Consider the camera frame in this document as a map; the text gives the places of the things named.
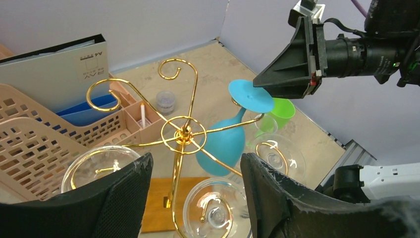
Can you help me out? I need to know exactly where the wooden rack base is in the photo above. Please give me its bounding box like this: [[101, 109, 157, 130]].
[[141, 177, 207, 234]]

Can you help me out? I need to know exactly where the gold wire wine glass rack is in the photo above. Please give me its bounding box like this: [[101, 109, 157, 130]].
[[69, 58, 289, 238]]

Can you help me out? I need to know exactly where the green plastic goblet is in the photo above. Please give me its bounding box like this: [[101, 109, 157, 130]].
[[268, 98, 296, 133]]

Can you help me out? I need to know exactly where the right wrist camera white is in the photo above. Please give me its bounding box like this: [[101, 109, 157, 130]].
[[288, 0, 325, 28]]

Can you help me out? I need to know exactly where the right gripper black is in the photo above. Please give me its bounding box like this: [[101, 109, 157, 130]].
[[253, 17, 402, 99]]

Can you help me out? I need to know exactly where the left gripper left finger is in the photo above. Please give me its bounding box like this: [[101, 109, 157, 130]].
[[0, 153, 154, 238]]

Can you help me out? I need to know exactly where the pink plastic file organizer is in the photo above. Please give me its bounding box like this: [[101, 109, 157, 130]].
[[0, 44, 168, 202]]

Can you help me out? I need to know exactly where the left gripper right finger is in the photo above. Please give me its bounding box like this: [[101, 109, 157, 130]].
[[240, 153, 420, 238]]

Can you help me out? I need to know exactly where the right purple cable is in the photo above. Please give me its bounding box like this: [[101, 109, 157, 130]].
[[350, 0, 369, 18]]

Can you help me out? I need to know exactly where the clear wine glass hanging front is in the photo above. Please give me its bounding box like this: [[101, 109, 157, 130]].
[[251, 133, 306, 184]]

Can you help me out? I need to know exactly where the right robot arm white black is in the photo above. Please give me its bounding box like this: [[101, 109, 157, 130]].
[[254, 0, 420, 203]]

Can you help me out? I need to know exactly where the clear wine glass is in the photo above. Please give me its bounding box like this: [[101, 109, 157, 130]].
[[251, 133, 306, 184], [60, 145, 140, 193]]

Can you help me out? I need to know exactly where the grey white document folder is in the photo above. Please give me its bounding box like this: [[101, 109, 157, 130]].
[[0, 34, 108, 113]]

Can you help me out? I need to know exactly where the tall clear flute glass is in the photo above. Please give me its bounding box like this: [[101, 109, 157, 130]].
[[182, 178, 252, 238]]

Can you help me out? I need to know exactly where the small clear goblet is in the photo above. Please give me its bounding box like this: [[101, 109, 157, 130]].
[[245, 114, 278, 147]]

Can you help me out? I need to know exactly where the blue plastic goblet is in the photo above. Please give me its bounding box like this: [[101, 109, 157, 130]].
[[196, 79, 274, 177]]

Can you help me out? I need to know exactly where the blue folder in organizer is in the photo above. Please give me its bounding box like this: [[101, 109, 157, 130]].
[[56, 94, 117, 126]]

